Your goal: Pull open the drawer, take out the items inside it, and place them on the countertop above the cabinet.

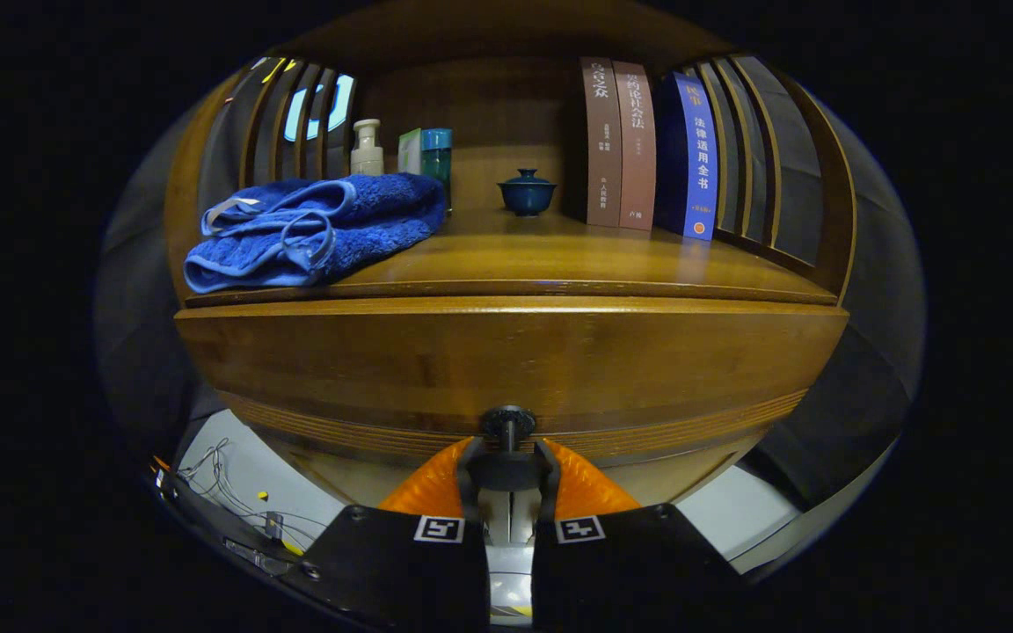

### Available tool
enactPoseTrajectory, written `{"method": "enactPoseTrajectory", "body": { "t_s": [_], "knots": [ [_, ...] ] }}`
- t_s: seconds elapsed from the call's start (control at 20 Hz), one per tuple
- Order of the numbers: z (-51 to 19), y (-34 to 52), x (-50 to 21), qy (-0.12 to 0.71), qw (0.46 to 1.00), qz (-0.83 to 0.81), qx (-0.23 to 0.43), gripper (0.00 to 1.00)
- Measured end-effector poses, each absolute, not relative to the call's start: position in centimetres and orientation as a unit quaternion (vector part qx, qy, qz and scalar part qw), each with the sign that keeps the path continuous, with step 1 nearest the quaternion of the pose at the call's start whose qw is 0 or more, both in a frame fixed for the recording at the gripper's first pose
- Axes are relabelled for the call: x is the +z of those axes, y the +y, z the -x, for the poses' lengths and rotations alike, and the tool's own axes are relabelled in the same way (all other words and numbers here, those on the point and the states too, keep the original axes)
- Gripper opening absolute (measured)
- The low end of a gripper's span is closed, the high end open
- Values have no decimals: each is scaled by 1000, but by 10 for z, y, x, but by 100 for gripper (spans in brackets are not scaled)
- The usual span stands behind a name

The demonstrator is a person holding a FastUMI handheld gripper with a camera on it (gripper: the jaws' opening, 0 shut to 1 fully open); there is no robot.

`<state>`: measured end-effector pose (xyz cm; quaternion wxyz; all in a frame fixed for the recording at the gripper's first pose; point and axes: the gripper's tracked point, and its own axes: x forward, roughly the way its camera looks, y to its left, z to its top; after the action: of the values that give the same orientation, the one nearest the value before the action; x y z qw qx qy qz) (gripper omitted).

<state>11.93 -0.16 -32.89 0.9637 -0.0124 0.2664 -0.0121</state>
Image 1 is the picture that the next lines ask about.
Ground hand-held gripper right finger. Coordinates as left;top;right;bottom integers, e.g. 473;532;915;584
533;437;740;632

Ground wooden countertop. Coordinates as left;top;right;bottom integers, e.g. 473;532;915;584
183;207;840;307

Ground wooden drawer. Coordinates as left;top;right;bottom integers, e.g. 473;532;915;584
174;296;850;493

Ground green white box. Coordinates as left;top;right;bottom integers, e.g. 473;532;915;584
397;127;424;175

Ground reddish brown book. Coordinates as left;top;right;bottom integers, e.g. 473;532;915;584
612;61;657;232

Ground wooden cabinet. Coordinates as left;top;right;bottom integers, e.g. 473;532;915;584
164;3;859;513

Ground dark brown book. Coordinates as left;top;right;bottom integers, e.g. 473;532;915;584
579;57;623;228

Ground white pump bottle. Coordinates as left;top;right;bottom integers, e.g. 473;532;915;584
350;119;385;177

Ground teal bottle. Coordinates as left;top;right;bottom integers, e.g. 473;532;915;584
419;128;454;212

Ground blue lidded teacup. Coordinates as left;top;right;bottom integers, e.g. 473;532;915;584
497;168;558;217

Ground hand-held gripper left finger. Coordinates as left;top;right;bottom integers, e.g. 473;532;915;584
300;437;492;632

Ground blue towel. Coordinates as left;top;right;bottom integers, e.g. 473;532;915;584
183;172;448;295

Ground blue book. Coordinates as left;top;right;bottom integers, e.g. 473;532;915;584
654;70;720;242

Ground thin floor cables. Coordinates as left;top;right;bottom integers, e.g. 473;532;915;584
177;438;332;555

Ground wooden cabinet door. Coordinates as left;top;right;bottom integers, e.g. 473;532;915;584
599;435;767;509
282;437;465;509

